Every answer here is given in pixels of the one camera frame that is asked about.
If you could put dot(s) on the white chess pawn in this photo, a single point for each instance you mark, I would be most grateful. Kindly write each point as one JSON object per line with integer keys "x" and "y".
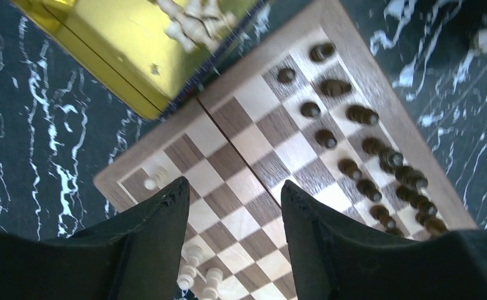
{"x": 157, "y": 179}
{"x": 193, "y": 255}
{"x": 214, "y": 277}

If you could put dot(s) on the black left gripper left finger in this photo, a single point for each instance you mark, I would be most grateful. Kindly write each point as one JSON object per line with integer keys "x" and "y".
{"x": 134, "y": 255}

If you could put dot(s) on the gold tin with white pieces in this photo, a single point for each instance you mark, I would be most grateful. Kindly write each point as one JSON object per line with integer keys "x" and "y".
{"x": 150, "y": 54}

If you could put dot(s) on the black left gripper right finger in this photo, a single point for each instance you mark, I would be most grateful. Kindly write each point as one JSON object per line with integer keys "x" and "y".
{"x": 335, "y": 257}

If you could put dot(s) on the wooden chess board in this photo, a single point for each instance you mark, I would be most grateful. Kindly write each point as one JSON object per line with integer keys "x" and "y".
{"x": 220, "y": 142}

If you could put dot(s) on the dark chess pieces row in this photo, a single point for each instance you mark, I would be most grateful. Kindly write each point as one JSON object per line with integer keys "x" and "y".
{"x": 336, "y": 147}

